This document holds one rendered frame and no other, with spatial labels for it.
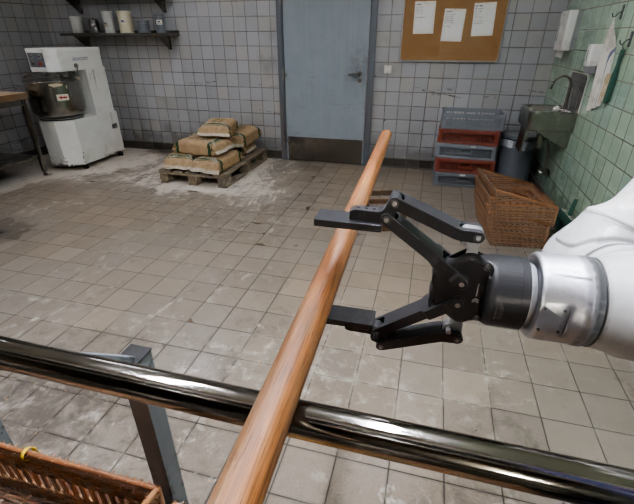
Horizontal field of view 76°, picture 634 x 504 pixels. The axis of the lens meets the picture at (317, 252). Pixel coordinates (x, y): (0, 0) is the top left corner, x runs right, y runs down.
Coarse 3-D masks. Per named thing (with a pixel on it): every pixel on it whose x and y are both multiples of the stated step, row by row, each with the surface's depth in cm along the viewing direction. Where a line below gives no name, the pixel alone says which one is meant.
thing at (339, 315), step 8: (336, 312) 49; (344, 312) 49; (352, 312) 49; (360, 312) 49; (368, 312) 49; (328, 320) 48; (336, 320) 48; (344, 320) 47; (352, 320) 47; (360, 320) 47; (368, 320) 47; (360, 328) 47; (368, 328) 47
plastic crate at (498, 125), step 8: (464, 112) 438; (480, 112) 434; (488, 112) 432; (496, 112) 430; (448, 120) 445; (456, 120) 408; (464, 120) 406; (472, 120) 439; (480, 120) 402; (496, 120) 398; (504, 120) 397; (448, 128) 414; (456, 128) 412; (464, 128) 409; (472, 128) 407; (480, 128) 405; (488, 128) 403; (496, 128) 401
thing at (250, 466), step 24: (384, 144) 99; (360, 192) 67; (336, 240) 51; (336, 264) 46; (312, 288) 42; (336, 288) 43; (312, 312) 38; (288, 336) 35; (312, 336) 35; (288, 360) 32; (312, 360) 34; (264, 384) 30; (288, 384) 30; (264, 408) 28; (288, 408) 29; (240, 432) 27; (264, 432) 26; (240, 456) 25; (264, 456) 25; (240, 480) 23; (264, 480) 24
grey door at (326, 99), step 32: (288, 0) 451; (320, 0) 443; (352, 0) 435; (288, 32) 466; (320, 32) 457; (352, 32) 449; (288, 64) 482; (320, 64) 473; (352, 64) 464; (288, 96) 499; (320, 96) 489; (352, 96) 480; (288, 128) 517; (320, 128) 506; (352, 128) 496; (320, 160) 525; (352, 160) 514
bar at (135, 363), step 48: (0, 336) 40; (96, 384) 36; (144, 384) 35; (192, 384) 34; (0, 432) 98; (144, 432) 76; (288, 432) 32; (336, 432) 31; (384, 432) 30; (432, 432) 30; (480, 480) 29; (528, 480) 28; (576, 480) 27; (624, 480) 27
